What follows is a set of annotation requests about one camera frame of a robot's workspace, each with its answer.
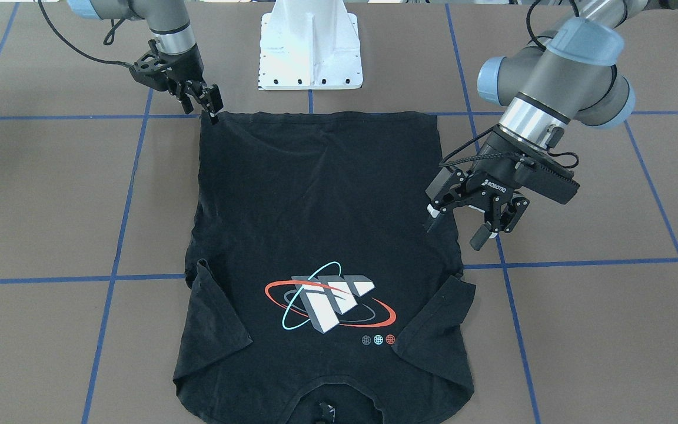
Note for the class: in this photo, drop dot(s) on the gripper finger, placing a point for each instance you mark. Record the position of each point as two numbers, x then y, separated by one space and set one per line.
184 99
501 216
441 216
209 98

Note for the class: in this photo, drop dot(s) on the black printed t-shirt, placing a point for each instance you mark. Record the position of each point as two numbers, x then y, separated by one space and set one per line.
317 295

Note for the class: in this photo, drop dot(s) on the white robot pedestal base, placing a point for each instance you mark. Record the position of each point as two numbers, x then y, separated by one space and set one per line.
309 45

